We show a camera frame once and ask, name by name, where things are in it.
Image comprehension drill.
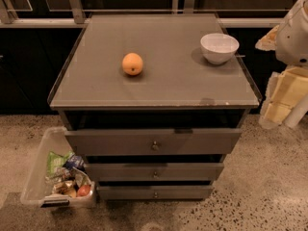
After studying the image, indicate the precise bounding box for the red apple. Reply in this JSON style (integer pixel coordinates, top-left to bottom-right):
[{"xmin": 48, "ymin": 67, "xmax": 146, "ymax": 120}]
[{"xmin": 76, "ymin": 185, "xmax": 90, "ymax": 197}]

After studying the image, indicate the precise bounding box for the metal railing frame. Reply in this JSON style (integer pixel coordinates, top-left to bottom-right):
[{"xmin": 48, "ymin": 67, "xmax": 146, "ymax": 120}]
[{"xmin": 0, "ymin": 0, "xmax": 308, "ymax": 29}]

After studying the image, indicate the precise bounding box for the blue snack packet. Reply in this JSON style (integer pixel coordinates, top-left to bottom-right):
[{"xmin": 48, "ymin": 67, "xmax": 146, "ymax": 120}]
[{"xmin": 64, "ymin": 155, "xmax": 84, "ymax": 170}]

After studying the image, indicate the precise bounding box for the grey middle drawer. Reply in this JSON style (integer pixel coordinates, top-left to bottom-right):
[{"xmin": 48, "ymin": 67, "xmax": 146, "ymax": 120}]
[{"xmin": 85, "ymin": 163, "xmax": 224, "ymax": 182}]

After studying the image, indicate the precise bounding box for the brown snack packet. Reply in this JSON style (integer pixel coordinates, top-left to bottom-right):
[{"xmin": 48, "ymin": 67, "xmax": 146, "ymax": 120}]
[{"xmin": 52, "ymin": 180, "xmax": 77, "ymax": 197}]

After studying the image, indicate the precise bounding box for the grey top drawer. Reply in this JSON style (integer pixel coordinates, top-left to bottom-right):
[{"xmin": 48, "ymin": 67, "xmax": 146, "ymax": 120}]
[{"xmin": 64, "ymin": 128, "xmax": 242, "ymax": 156}]

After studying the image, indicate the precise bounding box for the grey bottom drawer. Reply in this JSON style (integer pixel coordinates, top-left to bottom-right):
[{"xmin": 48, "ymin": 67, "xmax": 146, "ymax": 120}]
[{"xmin": 97, "ymin": 186, "xmax": 213, "ymax": 200}]

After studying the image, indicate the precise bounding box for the grey drawer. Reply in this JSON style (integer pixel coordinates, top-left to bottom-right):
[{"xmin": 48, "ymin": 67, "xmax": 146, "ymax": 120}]
[
  {"xmin": 85, "ymin": 163, "xmax": 224, "ymax": 182},
  {"xmin": 64, "ymin": 128, "xmax": 242, "ymax": 156},
  {"xmin": 97, "ymin": 186, "xmax": 213, "ymax": 200}
]

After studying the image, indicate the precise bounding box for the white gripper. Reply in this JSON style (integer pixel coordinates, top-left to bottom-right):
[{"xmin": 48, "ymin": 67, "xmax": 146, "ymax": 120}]
[{"xmin": 255, "ymin": 0, "xmax": 308, "ymax": 129}]

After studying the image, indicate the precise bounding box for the green snack bag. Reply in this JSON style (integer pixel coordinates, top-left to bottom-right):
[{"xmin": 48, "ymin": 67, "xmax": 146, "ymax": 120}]
[{"xmin": 46, "ymin": 151, "xmax": 74, "ymax": 176}]

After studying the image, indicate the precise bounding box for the grey drawer cabinet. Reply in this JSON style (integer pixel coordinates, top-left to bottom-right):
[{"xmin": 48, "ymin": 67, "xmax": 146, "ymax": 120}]
[{"xmin": 48, "ymin": 14, "xmax": 261, "ymax": 189}]

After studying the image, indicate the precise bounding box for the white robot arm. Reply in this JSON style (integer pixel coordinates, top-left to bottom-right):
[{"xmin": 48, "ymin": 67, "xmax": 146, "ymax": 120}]
[{"xmin": 255, "ymin": 0, "xmax": 308, "ymax": 129}]

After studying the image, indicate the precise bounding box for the clear plastic bin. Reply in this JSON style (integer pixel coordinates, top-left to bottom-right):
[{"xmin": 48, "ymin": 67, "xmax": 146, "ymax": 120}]
[{"xmin": 20, "ymin": 127, "xmax": 96, "ymax": 208}]

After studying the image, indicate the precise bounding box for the white ceramic bowl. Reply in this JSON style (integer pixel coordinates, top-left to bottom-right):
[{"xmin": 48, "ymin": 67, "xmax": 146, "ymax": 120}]
[{"xmin": 200, "ymin": 33, "xmax": 240, "ymax": 64}]

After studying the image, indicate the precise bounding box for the orange fruit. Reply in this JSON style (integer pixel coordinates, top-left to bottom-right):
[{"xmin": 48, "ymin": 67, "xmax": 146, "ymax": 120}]
[{"xmin": 121, "ymin": 53, "xmax": 143, "ymax": 76}]

